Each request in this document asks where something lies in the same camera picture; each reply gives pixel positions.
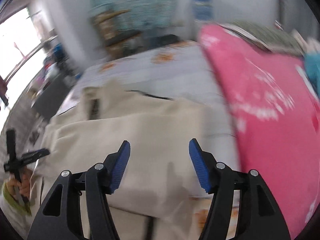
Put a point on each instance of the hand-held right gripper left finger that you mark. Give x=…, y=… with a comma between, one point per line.
x=120, y=167

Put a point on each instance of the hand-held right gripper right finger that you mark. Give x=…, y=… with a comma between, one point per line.
x=200, y=170

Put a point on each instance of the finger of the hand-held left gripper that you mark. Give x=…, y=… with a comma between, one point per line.
x=11, y=141
x=35, y=156

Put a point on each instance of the beige zip jacket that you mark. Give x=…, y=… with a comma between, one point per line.
x=150, y=130

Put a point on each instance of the person's left hand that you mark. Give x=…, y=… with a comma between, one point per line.
x=23, y=188

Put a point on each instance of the dark red cloth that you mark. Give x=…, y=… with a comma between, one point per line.
x=3, y=87

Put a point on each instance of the dark low cabinet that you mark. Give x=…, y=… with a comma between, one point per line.
x=50, y=100

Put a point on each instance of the metal window railing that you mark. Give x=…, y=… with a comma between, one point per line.
x=27, y=57

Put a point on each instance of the pink floral blanket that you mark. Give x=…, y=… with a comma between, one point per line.
x=262, y=105

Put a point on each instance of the wooden chair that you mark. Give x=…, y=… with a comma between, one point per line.
x=110, y=30

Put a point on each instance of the grey patterned blanket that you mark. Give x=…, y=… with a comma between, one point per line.
x=270, y=37

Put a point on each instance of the blue cartoon blanket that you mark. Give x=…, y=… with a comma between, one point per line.
x=312, y=67

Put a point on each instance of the blue water jug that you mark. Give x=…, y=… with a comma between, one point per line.
x=202, y=7

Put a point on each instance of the teal floral wall cloth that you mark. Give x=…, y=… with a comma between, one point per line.
x=150, y=5

